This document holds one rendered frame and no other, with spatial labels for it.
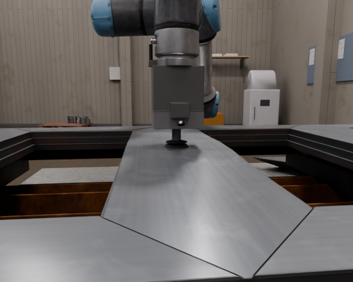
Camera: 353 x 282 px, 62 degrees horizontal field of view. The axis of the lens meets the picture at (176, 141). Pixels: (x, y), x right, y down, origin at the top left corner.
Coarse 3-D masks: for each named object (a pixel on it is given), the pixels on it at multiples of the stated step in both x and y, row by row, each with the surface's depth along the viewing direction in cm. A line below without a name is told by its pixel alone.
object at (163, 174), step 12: (120, 168) 38; (132, 168) 38; (144, 168) 38; (156, 168) 38; (168, 168) 38; (180, 168) 38; (192, 168) 38; (204, 168) 38; (216, 168) 38; (228, 168) 38; (240, 168) 38; (252, 168) 38; (120, 180) 33; (132, 180) 33; (144, 180) 33; (156, 180) 33; (168, 180) 33; (180, 180) 33; (192, 180) 33; (204, 180) 33; (216, 180) 33; (228, 180) 33; (240, 180) 33; (252, 180) 33; (264, 180) 33
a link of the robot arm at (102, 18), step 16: (96, 0) 57; (112, 0) 57; (128, 0) 56; (96, 16) 57; (112, 16) 56; (128, 16) 56; (96, 32) 60; (112, 32) 58; (128, 32) 58; (144, 32) 58
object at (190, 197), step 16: (112, 192) 29; (128, 192) 29; (144, 192) 29; (160, 192) 29; (176, 192) 29; (192, 192) 29; (208, 192) 29; (224, 192) 29; (240, 192) 29; (256, 192) 29; (272, 192) 29; (288, 192) 29; (112, 208) 25; (128, 208) 25; (144, 208) 25; (160, 208) 25; (176, 208) 25; (192, 208) 25; (208, 208) 25; (224, 208) 25; (240, 208) 25; (256, 208) 25; (272, 208) 25; (288, 208) 25
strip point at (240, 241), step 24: (120, 216) 24; (144, 216) 24; (168, 216) 24; (192, 216) 24; (216, 216) 24; (240, 216) 24; (264, 216) 24; (288, 216) 24; (168, 240) 20; (192, 240) 20; (216, 240) 20; (240, 240) 20; (264, 240) 20; (216, 264) 17; (240, 264) 17
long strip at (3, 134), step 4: (8, 128) 84; (0, 132) 75; (4, 132) 75; (8, 132) 75; (12, 132) 75; (16, 132) 75; (20, 132) 75; (24, 132) 75; (28, 132) 75; (0, 136) 68; (4, 136) 68; (8, 136) 68; (12, 136) 68; (16, 136) 68; (0, 140) 62
